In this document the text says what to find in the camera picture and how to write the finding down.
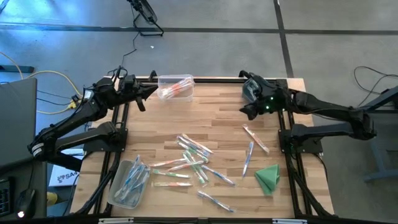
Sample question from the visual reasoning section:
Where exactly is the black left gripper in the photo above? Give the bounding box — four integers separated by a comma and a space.
115, 74, 159, 112

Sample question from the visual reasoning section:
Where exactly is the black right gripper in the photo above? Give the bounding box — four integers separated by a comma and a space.
239, 74, 292, 121

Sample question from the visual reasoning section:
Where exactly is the blue toothbrush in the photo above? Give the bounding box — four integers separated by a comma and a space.
123, 164, 146, 200
113, 166, 137, 199
201, 164, 236, 187
241, 141, 255, 179
130, 167, 149, 195
176, 135, 211, 159
119, 174, 149, 202
197, 190, 236, 214
129, 180, 147, 208
126, 154, 141, 184

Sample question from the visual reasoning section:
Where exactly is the clear plastic container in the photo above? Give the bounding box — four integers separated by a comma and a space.
157, 73, 195, 103

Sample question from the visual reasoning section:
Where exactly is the yellow black power connector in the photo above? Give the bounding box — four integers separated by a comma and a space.
65, 92, 86, 110

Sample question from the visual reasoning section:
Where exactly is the black floor fan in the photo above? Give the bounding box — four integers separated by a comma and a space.
126, 0, 165, 37

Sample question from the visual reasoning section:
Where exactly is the green folded cloth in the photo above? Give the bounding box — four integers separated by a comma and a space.
254, 164, 280, 196

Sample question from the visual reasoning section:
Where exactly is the white sheet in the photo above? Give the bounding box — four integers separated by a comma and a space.
62, 147, 85, 156

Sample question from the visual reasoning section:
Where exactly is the clear shallow plastic tray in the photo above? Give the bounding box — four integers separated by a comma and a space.
107, 154, 151, 210

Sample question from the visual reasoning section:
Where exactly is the black desk beam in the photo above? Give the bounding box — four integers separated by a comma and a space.
60, 154, 83, 172

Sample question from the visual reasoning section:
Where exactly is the white printed box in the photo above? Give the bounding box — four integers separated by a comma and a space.
48, 164, 82, 188

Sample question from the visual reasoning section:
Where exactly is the blue grey metal table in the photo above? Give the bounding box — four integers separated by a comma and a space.
343, 85, 398, 184

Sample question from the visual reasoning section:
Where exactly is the grey monitor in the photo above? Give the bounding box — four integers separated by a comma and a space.
0, 77, 38, 170

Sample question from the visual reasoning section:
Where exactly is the white metal bar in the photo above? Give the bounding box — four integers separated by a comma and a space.
98, 217, 134, 224
272, 218, 308, 224

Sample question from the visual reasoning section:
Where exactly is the dark floor bar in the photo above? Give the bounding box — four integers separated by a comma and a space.
0, 65, 35, 74

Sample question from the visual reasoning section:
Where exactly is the black desk top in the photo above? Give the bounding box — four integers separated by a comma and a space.
0, 157, 48, 218

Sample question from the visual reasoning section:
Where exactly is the yellow object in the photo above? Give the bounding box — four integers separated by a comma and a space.
46, 192, 59, 206

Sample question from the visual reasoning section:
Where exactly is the black computer mouse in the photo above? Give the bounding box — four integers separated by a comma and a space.
15, 188, 37, 220

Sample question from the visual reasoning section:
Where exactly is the black keyboard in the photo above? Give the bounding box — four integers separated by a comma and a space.
0, 177, 15, 218

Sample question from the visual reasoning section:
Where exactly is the black floor cable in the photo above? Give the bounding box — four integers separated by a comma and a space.
353, 65, 398, 108
119, 30, 141, 68

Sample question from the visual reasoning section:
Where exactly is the yellow floor cable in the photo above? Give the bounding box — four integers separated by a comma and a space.
0, 51, 85, 115

